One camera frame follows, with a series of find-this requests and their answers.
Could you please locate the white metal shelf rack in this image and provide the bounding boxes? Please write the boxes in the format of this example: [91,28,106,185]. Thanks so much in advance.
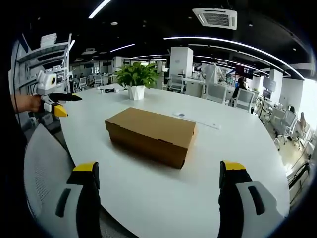
[16,33,73,97]

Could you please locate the white paper strip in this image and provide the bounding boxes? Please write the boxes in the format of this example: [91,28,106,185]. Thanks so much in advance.
[172,111,221,130]

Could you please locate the white faceted plant pot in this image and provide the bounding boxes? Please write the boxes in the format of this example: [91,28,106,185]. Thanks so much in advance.
[127,85,146,101]

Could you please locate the brown cardboard shoe box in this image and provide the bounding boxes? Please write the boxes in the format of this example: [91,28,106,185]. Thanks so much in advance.
[105,107,198,170]

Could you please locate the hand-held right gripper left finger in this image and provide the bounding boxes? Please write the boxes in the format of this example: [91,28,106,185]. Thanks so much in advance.
[41,161,102,238]

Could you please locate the white square pillar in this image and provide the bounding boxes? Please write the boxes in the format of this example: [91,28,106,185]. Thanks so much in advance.
[169,46,194,78]

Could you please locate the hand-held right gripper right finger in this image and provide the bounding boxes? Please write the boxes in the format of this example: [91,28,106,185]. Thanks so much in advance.
[217,160,285,238]

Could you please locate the person's left hand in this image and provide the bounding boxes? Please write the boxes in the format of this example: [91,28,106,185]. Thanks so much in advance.
[15,95,43,114]

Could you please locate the ceiling air conditioner unit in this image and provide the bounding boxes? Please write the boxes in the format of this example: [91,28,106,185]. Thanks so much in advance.
[192,7,238,30]

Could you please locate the white mesh office chair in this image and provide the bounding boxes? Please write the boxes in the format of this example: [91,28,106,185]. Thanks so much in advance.
[233,88,256,111]
[273,110,298,151]
[205,83,229,104]
[23,123,76,219]
[169,74,184,93]

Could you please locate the wall monitor screen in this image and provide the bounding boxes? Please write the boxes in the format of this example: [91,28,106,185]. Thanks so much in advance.
[235,63,254,80]

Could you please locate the green potted plant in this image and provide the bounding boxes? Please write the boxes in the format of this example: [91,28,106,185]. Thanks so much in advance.
[114,61,161,89]

